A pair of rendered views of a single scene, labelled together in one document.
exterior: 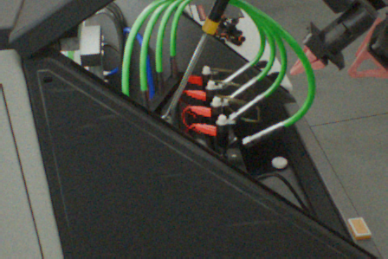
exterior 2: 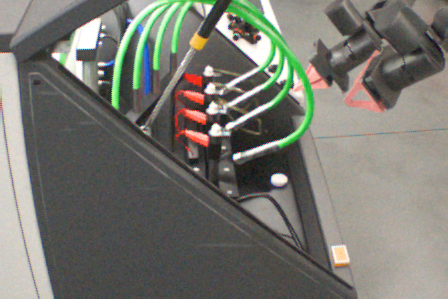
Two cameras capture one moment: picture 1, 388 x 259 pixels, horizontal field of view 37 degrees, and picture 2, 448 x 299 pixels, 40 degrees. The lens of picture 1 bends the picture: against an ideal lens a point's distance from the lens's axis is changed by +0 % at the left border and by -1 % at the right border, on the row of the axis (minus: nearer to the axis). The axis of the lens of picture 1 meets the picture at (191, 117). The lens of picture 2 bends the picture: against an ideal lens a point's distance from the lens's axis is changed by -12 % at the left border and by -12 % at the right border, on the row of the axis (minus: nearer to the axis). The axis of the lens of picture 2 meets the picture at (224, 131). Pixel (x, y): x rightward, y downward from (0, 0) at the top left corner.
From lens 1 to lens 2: 12 cm
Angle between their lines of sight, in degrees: 2
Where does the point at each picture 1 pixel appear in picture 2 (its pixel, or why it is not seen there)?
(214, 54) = (220, 53)
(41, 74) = (32, 76)
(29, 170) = (15, 164)
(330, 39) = (335, 60)
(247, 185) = (223, 208)
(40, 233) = (23, 223)
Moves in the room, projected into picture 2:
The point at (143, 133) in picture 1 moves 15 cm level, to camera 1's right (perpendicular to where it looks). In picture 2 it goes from (119, 143) to (226, 150)
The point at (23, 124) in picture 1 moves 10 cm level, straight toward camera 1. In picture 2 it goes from (13, 121) to (16, 161)
